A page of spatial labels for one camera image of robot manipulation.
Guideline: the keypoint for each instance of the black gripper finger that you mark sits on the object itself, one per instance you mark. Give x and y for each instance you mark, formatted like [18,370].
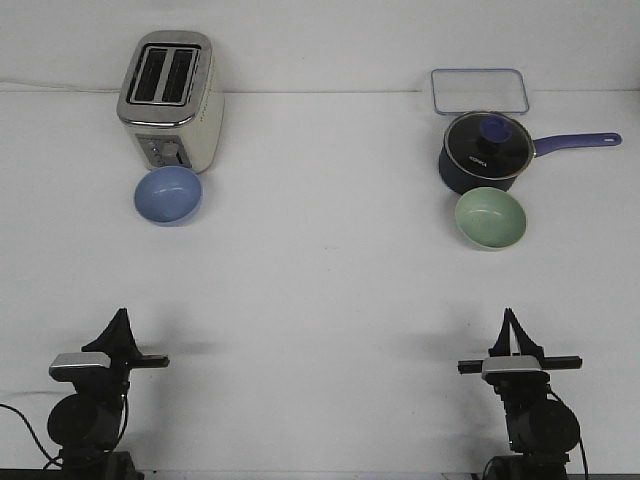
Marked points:
[130,342]
[526,345]
[502,347]
[115,340]

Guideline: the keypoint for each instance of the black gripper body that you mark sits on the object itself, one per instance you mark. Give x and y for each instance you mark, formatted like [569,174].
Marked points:
[535,381]
[115,380]

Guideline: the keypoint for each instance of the green bowl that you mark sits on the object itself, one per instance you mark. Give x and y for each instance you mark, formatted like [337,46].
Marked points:
[490,219]

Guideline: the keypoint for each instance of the blue bowl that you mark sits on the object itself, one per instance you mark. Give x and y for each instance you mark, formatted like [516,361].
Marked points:
[168,196]

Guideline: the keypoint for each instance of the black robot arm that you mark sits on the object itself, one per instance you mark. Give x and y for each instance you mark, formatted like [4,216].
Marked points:
[89,424]
[541,428]

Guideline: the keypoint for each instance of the dark blue saucepan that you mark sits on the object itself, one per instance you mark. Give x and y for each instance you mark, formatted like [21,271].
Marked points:
[461,182]

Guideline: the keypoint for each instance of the glass pot lid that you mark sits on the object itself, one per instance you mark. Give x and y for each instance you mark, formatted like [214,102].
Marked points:
[488,145]

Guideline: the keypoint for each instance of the cream and chrome toaster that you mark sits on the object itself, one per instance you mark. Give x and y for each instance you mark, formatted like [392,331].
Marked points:
[171,102]

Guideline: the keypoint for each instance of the clear rectangular container lid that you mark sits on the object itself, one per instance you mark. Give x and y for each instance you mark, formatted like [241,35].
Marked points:
[456,90]

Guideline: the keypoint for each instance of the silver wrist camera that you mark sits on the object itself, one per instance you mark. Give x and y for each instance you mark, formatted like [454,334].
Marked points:
[509,365]
[69,367]

